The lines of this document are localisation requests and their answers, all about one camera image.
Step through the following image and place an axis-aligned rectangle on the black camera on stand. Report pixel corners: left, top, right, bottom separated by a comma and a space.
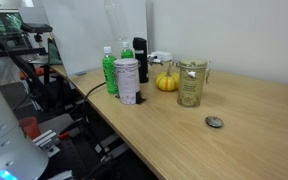
20, 22, 53, 44

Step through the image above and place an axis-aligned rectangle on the white power adapter box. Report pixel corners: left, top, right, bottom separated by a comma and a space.
150, 50, 174, 63

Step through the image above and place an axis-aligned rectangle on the short green bottle white cap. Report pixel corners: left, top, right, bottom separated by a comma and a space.
120, 41, 135, 60

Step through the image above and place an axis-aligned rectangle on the tall green bottle white cap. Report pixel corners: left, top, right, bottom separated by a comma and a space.
102, 45, 119, 95

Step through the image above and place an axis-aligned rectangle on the black metal stand frame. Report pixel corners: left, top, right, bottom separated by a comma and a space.
0, 30, 50, 113

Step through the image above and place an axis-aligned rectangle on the red plastic cup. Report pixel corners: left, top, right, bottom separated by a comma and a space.
18, 116, 42, 140

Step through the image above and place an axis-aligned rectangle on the small yellow pumpkin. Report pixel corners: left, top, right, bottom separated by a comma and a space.
155, 61, 181, 93

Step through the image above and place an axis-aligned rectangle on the white clamp-lid canister jar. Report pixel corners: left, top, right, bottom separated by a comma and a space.
113, 58, 142, 106

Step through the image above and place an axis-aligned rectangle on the black thermos flask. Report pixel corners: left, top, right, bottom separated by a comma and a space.
132, 36, 150, 84

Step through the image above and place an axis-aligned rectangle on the thick black cable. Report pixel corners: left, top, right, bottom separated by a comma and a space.
81, 81, 107, 134

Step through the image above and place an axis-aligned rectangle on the orange tool handle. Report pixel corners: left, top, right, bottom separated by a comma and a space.
57, 130, 72, 140

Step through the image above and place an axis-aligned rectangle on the black folded card clip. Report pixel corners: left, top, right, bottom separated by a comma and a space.
135, 90, 148, 105

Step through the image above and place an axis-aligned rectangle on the aluminium profile piece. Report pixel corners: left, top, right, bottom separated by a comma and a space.
33, 129, 61, 158

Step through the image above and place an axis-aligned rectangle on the round metal lid disc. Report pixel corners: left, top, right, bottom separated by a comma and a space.
205, 115, 225, 129

